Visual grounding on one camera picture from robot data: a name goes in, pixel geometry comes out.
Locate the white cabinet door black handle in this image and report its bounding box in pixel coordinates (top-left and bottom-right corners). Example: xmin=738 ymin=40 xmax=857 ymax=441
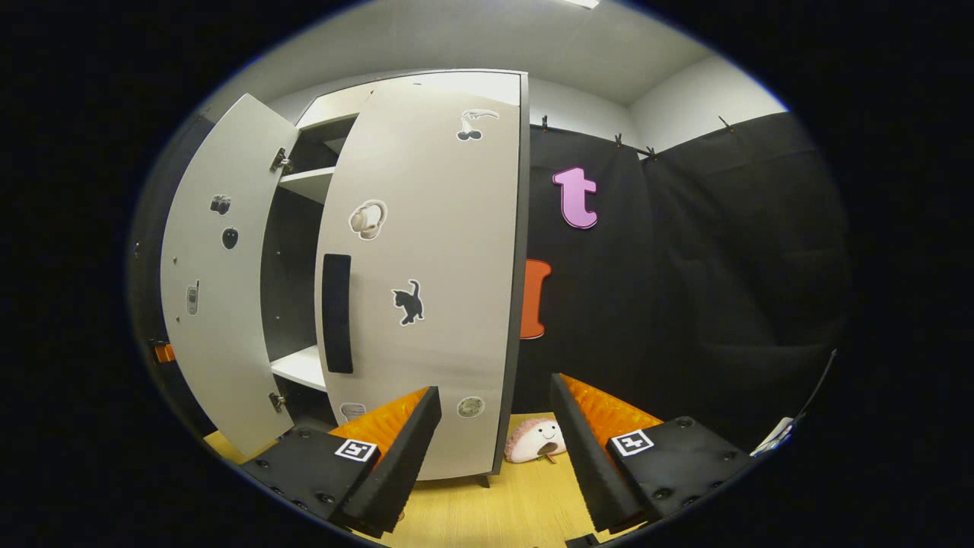
xmin=314 ymin=72 xmax=530 ymax=482

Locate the black backdrop cloth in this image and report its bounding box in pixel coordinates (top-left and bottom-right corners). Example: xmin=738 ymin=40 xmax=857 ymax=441
xmin=129 ymin=110 xmax=853 ymax=457

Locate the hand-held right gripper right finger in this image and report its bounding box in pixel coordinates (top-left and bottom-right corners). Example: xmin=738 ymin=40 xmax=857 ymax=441
xmin=549 ymin=373 xmax=754 ymax=534

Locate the white cabinet door with hinges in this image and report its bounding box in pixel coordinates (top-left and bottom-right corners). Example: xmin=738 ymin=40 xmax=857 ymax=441
xmin=160 ymin=93 xmax=301 ymax=460

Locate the white smiling plush toy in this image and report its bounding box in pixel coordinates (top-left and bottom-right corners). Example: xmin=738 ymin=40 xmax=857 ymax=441
xmin=504 ymin=417 xmax=568 ymax=465

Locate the white tray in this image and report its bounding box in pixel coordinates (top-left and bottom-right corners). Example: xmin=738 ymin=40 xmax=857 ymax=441
xmin=750 ymin=416 xmax=796 ymax=457

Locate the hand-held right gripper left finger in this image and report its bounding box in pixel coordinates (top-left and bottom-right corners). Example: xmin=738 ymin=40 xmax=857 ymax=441
xmin=240 ymin=386 xmax=442 ymax=539

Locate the white open cabinet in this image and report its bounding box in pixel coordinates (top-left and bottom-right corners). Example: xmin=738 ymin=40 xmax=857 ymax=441
xmin=259 ymin=70 xmax=530 ymax=427

